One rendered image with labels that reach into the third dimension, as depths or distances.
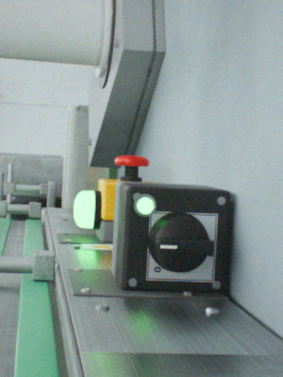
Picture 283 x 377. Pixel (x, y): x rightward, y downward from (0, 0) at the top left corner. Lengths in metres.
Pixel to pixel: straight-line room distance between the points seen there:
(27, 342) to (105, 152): 0.70
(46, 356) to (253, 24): 0.28
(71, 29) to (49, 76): 3.88
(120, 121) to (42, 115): 3.83
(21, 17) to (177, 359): 0.71
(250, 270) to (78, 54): 0.58
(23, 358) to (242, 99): 0.26
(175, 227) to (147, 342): 0.14
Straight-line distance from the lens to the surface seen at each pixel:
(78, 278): 0.62
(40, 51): 1.06
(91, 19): 1.05
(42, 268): 0.71
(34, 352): 0.48
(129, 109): 1.06
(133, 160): 0.87
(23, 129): 4.90
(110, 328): 0.46
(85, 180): 1.35
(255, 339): 0.46
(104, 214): 0.85
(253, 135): 0.55
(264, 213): 0.52
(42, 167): 2.15
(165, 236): 0.55
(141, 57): 0.95
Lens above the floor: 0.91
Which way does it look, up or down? 8 degrees down
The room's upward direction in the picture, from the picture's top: 87 degrees counter-clockwise
